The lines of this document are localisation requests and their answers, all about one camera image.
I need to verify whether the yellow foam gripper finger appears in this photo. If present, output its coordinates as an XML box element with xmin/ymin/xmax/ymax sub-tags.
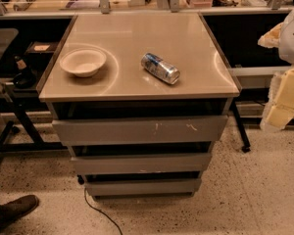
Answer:
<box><xmin>258</xmin><ymin>23</ymin><xmax>282</xmax><ymax>48</ymax></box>
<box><xmin>260</xmin><ymin>66</ymin><xmax>294</xmax><ymax>132</ymax></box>

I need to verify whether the grey top drawer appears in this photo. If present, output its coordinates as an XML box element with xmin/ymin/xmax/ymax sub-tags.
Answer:
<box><xmin>52</xmin><ymin>116</ymin><xmax>228</xmax><ymax>146</ymax></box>

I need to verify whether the grey drawer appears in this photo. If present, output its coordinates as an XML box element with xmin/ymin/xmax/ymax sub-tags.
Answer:
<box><xmin>52</xmin><ymin>116</ymin><xmax>228</xmax><ymax>146</ymax></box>
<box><xmin>71</xmin><ymin>154</ymin><xmax>212</xmax><ymax>175</ymax></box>
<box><xmin>85</xmin><ymin>178</ymin><xmax>201</xmax><ymax>196</ymax></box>

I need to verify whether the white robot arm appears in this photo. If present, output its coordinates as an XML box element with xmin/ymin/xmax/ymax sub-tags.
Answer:
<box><xmin>258</xmin><ymin>9</ymin><xmax>294</xmax><ymax>132</ymax></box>

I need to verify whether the grey middle drawer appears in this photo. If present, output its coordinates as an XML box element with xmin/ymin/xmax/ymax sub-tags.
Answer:
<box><xmin>71</xmin><ymin>154</ymin><xmax>212</xmax><ymax>175</ymax></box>

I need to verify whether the grey drawer cabinet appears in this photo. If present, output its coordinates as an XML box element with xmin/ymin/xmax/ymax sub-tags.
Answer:
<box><xmin>39</xmin><ymin>12</ymin><xmax>239</xmax><ymax>187</ymax></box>

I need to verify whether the grey bottom drawer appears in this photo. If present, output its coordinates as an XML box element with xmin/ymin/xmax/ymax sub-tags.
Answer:
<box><xmin>85</xmin><ymin>178</ymin><xmax>201</xmax><ymax>196</ymax></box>

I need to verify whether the black table leg with caster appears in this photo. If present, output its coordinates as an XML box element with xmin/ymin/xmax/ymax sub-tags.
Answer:
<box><xmin>230</xmin><ymin>102</ymin><xmax>251</xmax><ymax>153</ymax></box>

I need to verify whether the blue silver soda can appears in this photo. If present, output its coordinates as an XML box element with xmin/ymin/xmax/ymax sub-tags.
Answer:
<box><xmin>141</xmin><ymin>53</ymin><xmax>180</xmax><ymax>85</ymax></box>

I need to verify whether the white paper bowl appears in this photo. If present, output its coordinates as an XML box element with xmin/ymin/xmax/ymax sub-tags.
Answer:
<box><xmin>60</xmin><ymin>48</ymin><xmax>107</xmax><ymax>77</ymax></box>

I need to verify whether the black tape dispenser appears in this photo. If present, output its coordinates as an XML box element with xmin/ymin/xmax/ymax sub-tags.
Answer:
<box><xmin>13</xmin><ymin>56</ymin><xmax>36</xmax><ymax>89</ymax></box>

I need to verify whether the black side table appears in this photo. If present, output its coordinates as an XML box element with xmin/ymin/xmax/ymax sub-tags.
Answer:
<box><xmin>0</xmin><ymin>28</ymin><xmax>66</xmax><ymax>154</ymax></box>

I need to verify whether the black floor cable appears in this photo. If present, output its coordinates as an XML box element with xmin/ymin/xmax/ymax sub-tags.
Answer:
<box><xmin>83</xmin><ymin>188</ymin><xmax>124</xmax><ymax>235</ymax></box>

